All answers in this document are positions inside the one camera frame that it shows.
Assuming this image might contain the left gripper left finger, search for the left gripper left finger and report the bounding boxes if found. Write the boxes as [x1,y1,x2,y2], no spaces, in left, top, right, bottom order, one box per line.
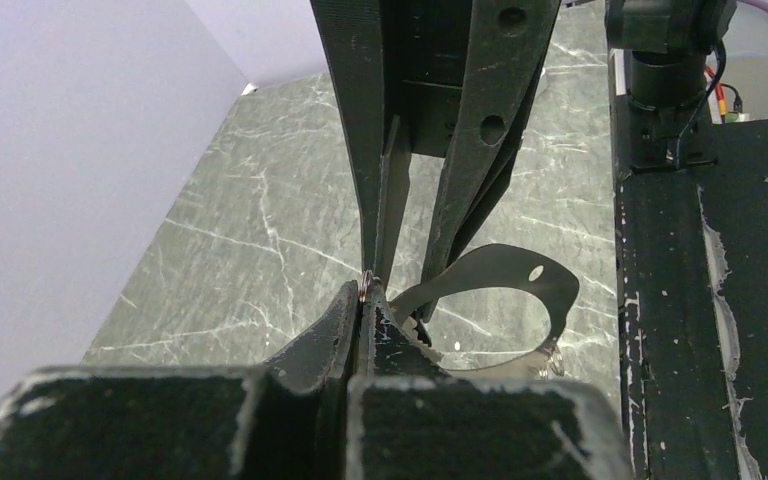
[0,281,360,479]

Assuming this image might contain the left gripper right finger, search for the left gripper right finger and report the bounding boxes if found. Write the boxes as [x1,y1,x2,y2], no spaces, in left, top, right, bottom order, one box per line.
[344,282,633,479]

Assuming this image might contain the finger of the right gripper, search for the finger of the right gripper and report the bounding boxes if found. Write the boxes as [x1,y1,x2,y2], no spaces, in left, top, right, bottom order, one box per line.
[311,1,412,285]
[421,0,560,281]

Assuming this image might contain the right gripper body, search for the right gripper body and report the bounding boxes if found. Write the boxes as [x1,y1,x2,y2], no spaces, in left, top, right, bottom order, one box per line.
[380,0,472,158]

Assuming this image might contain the large beaded keyring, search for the large beaded keyring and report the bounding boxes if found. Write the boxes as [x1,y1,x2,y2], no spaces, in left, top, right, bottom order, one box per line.
[357,244,580,380]

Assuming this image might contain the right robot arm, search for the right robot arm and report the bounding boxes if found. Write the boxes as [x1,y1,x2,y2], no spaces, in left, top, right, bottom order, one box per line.
[311,1,739,340]

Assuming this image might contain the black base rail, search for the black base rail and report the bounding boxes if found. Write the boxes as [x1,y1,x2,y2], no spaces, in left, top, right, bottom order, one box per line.
[610,97,768,479]

